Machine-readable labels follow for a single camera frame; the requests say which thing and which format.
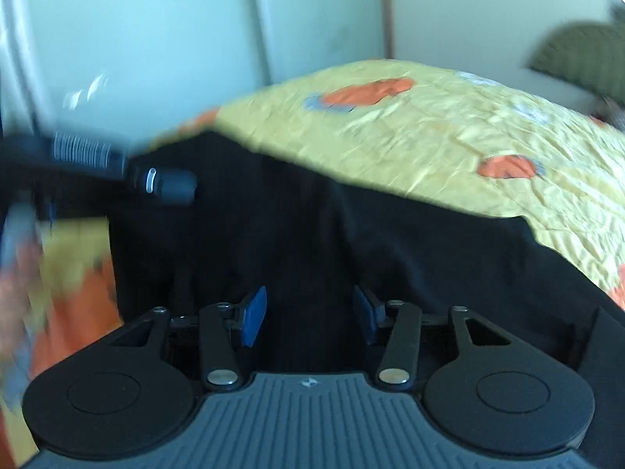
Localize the glass wardrobe with flower print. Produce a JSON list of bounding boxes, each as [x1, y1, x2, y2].
[[0, 0, 394, 167]]

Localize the yellow carrot print bedspread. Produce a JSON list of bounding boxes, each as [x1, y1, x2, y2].
[[0, 59, 625, 465]]

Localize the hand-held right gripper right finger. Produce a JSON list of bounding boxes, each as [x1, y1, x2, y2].
[[352, 284, 514, 392]]

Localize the grey pillow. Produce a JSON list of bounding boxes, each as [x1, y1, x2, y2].
[[593, 92, 625, 132]]

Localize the black pants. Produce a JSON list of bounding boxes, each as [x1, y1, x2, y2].
[[105, 131, 625, 392]]

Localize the green padded headboard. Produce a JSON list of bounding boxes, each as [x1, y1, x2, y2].
[[529, 21, 625, 104]]

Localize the person's left hand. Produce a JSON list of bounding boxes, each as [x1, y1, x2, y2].
[[0, 242, 47, 392]]

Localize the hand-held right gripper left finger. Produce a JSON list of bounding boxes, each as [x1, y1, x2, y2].
[[108, 285, 269, 392]]

